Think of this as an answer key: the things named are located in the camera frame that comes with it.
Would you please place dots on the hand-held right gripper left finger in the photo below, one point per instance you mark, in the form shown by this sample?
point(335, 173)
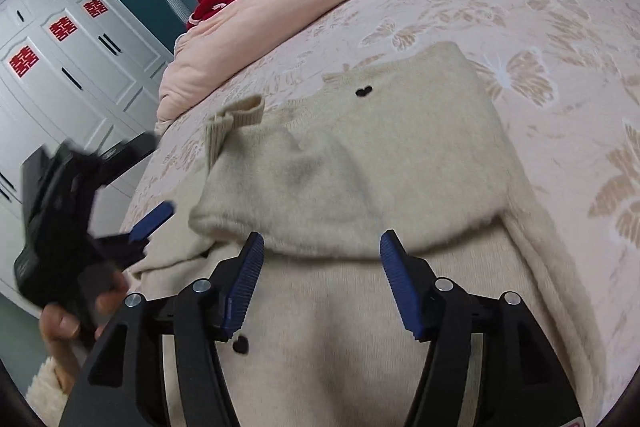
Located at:
point(246, 279)

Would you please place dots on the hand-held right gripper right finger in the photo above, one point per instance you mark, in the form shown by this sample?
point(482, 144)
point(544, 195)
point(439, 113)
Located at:
point(400, 287)

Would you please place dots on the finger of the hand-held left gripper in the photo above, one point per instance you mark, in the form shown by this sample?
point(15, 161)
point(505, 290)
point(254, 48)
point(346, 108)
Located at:
point(152, 219)
point(130, 154)

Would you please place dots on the beige knit sweater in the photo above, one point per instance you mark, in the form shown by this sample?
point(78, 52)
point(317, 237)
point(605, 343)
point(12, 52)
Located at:
point(350, 157)

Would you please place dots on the person's left hand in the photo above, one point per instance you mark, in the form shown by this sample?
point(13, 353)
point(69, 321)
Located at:
point(62, 327)

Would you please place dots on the white wardrobe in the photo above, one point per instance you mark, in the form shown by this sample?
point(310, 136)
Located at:
point(100, 72)

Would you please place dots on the red paper-cut decoration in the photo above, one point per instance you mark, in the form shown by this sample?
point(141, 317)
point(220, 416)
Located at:
point(94, 7)
point(20, 63)
point(61, 28)

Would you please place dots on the pink butterfly blanket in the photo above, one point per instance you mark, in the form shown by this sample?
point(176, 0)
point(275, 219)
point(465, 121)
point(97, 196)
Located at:
point(550, 32)

